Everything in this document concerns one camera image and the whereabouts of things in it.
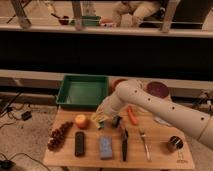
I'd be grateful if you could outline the dark round tin can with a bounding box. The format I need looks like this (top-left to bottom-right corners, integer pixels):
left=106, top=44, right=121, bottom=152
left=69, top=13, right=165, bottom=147
left=167, top=136, right=184, bottom=152

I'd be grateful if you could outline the small black binder clip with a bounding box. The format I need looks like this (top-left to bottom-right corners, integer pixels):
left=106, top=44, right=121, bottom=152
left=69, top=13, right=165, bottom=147
left=112, top=116, right=122, bottom=128

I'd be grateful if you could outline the black cable on floor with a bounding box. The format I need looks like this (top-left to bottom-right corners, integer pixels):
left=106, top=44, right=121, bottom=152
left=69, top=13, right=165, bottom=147
left=0, top=91, right=33, bottom=130

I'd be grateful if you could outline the red yellow apple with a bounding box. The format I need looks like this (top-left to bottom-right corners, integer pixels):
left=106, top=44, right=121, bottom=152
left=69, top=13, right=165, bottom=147
left=75, top=114, right=89, bottom=129

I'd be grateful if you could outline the green plastic tray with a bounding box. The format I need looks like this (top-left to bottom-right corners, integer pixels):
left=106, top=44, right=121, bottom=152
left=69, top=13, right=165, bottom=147
left=56, top=75, right=109, bottom=108

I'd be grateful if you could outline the black power adapter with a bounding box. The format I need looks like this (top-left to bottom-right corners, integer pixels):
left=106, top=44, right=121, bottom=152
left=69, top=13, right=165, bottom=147
left=21, top=111, right=32, bottom=121

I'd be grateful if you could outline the blue sponge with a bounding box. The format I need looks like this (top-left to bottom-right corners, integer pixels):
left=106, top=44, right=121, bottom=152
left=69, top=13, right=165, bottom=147
left=99, top=136, right=113, bottom=160

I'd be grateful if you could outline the bunch of red grapes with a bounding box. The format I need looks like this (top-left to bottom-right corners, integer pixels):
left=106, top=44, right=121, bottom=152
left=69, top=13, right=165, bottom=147
left=47, top=121, right=73, bottom=151

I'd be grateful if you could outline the black remote control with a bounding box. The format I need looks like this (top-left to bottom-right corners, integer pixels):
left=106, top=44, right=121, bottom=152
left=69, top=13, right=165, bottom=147
left=75, top=131, right=85, bottom=157

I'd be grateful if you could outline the orange bowl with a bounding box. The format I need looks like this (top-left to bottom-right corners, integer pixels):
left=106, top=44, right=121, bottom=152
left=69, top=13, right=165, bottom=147
left=112, top=79, right=126, bottom=92

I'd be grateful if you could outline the clear plastic bag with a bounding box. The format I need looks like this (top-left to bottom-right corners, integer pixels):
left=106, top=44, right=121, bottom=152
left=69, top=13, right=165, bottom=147
left=154, top=116, right=171, bottom=127

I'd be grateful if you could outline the black handled knife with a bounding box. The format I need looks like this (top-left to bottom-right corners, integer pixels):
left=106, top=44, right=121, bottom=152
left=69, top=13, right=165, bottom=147
left=122, top=129, right=128, bottom=162

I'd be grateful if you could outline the orange carrot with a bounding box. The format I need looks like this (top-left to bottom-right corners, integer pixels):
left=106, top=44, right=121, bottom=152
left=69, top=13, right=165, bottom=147
left=127, top=106, right=138, bottom=125

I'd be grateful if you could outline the purple bowl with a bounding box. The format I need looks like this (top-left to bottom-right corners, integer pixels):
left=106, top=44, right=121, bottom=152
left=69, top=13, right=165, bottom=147
left=147, top=82, right=169, bottom=98

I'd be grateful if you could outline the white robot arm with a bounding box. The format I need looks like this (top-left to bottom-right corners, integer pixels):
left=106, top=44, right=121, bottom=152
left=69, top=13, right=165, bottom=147
left=97, top=79, right=213, bottom=150

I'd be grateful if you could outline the yellow banana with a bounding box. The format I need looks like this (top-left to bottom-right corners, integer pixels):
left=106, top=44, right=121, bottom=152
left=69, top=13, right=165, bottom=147
left=91, top=113, right=106, bottom=127

